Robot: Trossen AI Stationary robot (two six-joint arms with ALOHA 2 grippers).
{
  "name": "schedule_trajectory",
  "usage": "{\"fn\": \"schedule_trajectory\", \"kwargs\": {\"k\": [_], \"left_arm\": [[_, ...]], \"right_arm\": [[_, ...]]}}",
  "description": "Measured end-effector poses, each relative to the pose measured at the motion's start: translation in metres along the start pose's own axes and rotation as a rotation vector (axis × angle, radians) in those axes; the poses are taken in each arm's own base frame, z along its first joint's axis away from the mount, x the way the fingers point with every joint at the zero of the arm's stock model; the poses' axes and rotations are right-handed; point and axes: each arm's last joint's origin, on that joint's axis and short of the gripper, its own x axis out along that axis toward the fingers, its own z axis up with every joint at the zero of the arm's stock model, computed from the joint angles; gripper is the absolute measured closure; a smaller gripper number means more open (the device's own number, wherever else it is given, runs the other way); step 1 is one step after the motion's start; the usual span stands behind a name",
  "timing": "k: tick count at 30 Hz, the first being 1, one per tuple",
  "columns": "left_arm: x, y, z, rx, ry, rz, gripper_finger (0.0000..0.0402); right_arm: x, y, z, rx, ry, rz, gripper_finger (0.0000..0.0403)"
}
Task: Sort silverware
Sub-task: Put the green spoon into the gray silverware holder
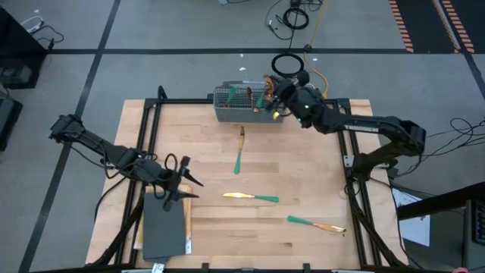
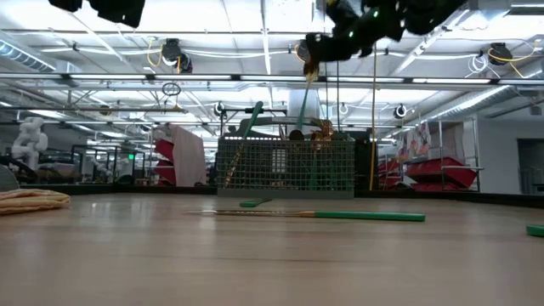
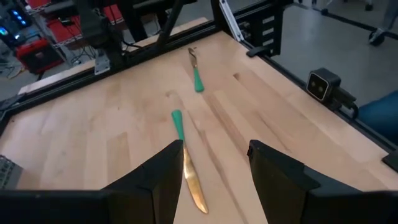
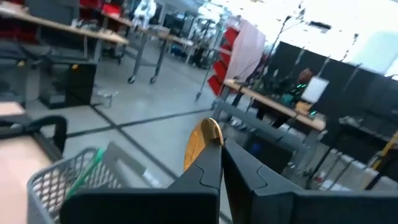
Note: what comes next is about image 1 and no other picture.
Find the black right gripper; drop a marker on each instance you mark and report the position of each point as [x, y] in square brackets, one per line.
[288, 96]

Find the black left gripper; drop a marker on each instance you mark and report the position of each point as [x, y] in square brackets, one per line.
[159, 176]

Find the grey plastic silverware basket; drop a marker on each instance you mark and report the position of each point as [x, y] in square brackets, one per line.
[227, 113]

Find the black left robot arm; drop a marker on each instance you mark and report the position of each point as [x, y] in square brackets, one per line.
[94, 146]

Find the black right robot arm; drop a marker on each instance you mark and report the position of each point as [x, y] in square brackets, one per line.
[363, 127]

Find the yellow tag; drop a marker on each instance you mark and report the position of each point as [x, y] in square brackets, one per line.
[276, 115]

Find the white label sticker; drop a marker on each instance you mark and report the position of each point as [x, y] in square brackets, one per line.
[188, 246]

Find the white paper tag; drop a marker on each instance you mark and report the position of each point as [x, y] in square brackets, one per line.
[158, 268]

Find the black equipment box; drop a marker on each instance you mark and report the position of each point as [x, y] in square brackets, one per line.
[7, 121]

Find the black desk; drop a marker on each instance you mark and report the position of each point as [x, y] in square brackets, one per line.
[435, 203]

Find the white paper sheet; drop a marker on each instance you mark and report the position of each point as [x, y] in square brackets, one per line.
[415, 231]

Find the black cabinet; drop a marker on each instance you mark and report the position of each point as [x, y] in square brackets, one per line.
[15, 49]

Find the black aluminium table frame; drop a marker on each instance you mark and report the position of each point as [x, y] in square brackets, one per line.
[182, 101]

